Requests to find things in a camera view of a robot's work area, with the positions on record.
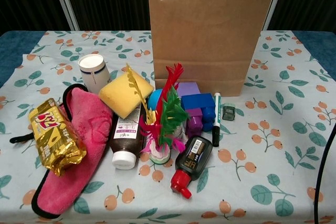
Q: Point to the gold foil snack pack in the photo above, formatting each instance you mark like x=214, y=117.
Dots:
x=55, y=137

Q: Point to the dark green labelled packet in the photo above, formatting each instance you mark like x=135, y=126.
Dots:
x=229, y=112

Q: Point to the brown paper bag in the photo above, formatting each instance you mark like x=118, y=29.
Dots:
x=210, y=37

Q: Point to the blue ball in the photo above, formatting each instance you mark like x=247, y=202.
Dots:
x=155, y=100

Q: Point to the colourful feather shuttlecock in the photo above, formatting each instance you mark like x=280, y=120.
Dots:
x=170, y=113

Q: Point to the light purple block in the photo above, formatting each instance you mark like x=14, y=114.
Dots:
x=189, y=89

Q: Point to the blue block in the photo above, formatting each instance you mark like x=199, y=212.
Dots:
x=198, y=102

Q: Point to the dark purple block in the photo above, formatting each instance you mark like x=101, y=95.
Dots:
x=195, y=125

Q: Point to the yellow sponge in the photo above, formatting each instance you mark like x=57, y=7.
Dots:
x=123, y=95

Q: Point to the black white marker pen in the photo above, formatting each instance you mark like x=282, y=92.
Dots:
x=216, y=119

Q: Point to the brown bottle with white cap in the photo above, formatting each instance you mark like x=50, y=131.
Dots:
x=126, y=140

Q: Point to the black bottle with red cap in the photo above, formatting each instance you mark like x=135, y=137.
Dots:
x=194, y=155

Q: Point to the white paper cup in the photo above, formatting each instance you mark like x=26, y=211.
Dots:
x=94, y=74

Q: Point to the pink cloth with black trim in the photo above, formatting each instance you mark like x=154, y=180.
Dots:
x=89, y=119

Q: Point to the floral tablecloth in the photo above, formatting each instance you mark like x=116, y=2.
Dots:
x=262, y=142

